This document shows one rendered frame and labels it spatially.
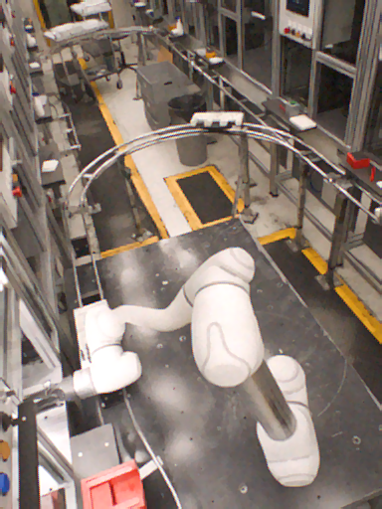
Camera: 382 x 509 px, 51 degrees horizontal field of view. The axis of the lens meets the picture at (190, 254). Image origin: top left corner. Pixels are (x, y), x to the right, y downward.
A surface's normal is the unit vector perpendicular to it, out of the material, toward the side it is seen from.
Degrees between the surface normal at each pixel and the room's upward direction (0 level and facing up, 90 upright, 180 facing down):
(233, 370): 85
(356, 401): 0
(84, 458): 0
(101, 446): 0
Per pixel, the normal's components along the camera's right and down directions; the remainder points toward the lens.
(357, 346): -0.11, -0.73
